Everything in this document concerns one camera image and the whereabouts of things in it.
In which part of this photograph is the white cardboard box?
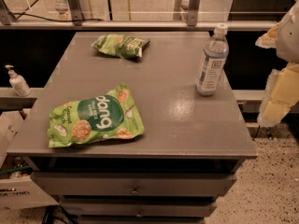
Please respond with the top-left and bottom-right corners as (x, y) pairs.
(0, 111), (57, 210)

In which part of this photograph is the upper drawer knob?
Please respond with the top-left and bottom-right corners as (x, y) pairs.
(130, 186), (140, 196)

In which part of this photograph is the blue plastic water bottle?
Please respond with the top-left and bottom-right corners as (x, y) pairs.
(195, 23), (229, 96)

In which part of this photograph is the small green snack bag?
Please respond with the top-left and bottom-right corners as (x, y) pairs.
(92, 34), (150, 59)

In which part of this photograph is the drawer knob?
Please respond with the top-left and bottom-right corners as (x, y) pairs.
(135, 210), (144, 218)
(130, 186), (140, 196)

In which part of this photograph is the black cable on rail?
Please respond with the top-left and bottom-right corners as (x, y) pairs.
(8, 0), (106, 23)

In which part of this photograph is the white pump dispenser bottle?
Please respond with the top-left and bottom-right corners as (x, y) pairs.
(6, 64), (31, 97)

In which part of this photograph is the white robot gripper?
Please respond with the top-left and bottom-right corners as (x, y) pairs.
(255, 1), (299, 128)

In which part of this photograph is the lower drawer knob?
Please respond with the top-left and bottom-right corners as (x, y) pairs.
(135, 210), (144, 218)

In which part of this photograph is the metal railing frame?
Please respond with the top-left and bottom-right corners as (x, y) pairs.
(0, 0), (299, 32)

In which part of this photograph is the grey drawer cabinet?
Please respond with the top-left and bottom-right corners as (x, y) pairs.
(8, 32), (256, 224)

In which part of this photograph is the large green chips bag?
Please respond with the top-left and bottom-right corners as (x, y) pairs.
(47, 83), (145, 148)

